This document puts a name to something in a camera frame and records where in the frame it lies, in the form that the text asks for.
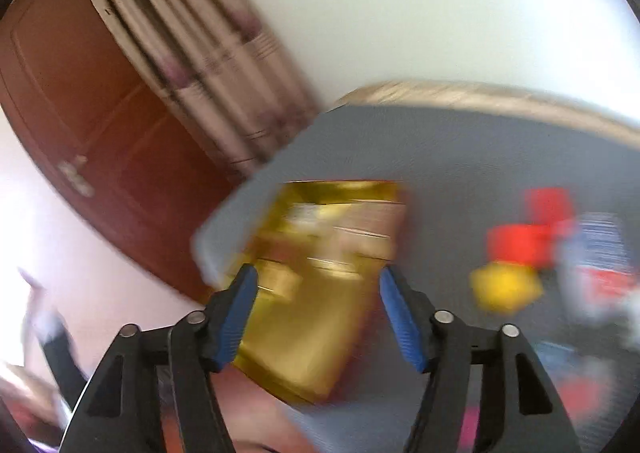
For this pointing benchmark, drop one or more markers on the patterned beige curtain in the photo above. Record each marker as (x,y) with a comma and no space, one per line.
(200,48)

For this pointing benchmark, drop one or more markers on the red tin box gold interior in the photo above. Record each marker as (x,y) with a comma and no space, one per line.
(310,333)

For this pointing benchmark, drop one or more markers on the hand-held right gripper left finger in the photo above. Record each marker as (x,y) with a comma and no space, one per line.
(240,318)

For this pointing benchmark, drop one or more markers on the white blue red packet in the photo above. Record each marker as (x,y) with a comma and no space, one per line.
(595,243)

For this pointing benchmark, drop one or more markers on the red rounded square container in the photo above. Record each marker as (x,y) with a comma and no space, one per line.
(517,243)

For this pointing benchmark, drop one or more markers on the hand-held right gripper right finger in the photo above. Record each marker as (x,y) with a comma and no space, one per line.
(400,323)

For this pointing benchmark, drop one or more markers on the yellow toy block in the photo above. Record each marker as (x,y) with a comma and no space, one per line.
(505,285)

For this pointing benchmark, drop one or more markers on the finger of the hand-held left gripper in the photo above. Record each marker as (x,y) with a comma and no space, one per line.
(62,358)

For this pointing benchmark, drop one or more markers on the brown wooden door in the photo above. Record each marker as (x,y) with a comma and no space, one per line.
(100,108)

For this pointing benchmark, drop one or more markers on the printed paper carton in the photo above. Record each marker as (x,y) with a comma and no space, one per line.
(325,228)

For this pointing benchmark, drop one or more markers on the grey textured mat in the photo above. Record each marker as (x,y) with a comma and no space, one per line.
(425,158)

